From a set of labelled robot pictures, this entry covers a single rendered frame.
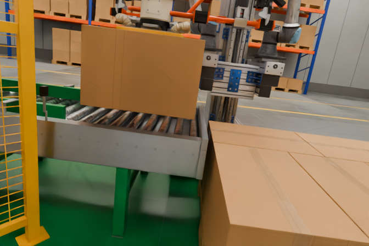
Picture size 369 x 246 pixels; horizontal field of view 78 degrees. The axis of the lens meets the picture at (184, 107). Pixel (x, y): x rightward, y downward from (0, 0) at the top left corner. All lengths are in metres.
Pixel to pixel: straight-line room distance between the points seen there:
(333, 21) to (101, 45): 11.10
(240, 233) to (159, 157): 0.54
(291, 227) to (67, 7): 9.03
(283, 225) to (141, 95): 0.82
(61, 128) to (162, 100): 0.49
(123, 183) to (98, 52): 0.66
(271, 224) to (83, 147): 0.86
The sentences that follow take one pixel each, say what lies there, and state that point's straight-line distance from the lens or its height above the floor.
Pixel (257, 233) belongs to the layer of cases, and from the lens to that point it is 0.75.
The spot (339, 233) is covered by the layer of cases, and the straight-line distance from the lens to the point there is 0.86.
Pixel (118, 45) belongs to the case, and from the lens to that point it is 1.19.
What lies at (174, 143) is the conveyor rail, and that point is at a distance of 1.07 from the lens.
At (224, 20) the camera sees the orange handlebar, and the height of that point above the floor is 1.18.
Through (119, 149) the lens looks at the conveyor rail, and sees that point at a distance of 1.14.
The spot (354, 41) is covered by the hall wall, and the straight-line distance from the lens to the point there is 12.40.
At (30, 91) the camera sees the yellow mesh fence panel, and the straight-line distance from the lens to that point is 1.14.
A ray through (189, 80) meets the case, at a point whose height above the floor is 0.85.
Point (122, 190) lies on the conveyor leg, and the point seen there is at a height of 0.28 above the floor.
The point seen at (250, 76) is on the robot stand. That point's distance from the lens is 1.88.
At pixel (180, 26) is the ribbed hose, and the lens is 1.23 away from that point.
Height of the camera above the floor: 0.98
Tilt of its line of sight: 14 degrees down
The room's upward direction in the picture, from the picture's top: 7 degrees clockwise
